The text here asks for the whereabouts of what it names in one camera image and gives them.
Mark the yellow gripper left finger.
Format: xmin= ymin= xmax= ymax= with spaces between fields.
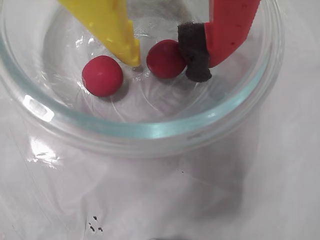
xmin=57 ymin=0 xmax=141 ymax=67

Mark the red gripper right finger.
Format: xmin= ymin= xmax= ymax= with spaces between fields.
xmin=177 ymin=0 xmax=262 ymax=83

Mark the red ball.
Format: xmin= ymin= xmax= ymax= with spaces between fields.
xmin=146 ymin=39 xmax=188 ymax=80
xmin=81 ymin=55 xmax=124 ymax=98

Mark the glass bowl of red balls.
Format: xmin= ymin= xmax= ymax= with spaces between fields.
xmin=0 ymin=0 xmax=287 ymax=161

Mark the white tablecloth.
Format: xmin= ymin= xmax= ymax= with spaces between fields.
xmin=0 ymin=0 xmax=320 ymax=240

